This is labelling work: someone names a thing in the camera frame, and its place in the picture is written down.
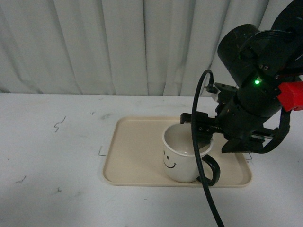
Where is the white pleated curtain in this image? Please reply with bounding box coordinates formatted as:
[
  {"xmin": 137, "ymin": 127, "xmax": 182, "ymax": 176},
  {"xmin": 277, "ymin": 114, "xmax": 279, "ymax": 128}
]
[{"xmin": 0, "ymin": 0, "xmax": 289, "ymax": 96}]

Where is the beige plastic tray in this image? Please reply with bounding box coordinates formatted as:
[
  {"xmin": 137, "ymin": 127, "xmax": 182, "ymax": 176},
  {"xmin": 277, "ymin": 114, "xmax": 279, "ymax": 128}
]
[{"xmin": 103, "ymin": 116, "xmax": 252, "ymax": 188}]

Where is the white smiley face mug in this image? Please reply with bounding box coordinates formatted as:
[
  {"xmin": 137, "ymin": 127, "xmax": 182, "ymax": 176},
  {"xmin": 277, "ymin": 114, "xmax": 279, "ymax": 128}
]
[{"xmin": 162, "ymin": 123, "xmax": 221, "ymax": 186}]

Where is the black cable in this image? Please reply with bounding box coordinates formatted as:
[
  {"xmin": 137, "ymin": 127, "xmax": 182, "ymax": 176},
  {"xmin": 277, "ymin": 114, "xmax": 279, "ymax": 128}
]
[{"xmin": 192, "ymin": 69, "xmax": 225, "ymax": 227}]

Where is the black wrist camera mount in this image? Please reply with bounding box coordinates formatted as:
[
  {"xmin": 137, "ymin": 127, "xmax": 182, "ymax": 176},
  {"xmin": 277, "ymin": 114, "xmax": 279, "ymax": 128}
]
[{"xmin": 205, "ymin": 82, "xmax": 238, "ymax": 104}]

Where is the red plastic block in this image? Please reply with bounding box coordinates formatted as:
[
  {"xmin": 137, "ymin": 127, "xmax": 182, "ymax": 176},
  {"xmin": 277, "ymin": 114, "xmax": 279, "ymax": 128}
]
[{"xmin": 277, "ymin": 81, "xmax": 303, "ymax": 112}]

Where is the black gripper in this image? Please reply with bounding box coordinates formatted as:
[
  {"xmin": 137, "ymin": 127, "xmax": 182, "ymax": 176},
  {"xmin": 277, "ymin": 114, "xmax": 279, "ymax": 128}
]
[{"xmin": 195, "ymin": 85, "xmax": 283, "ymax": 153}]

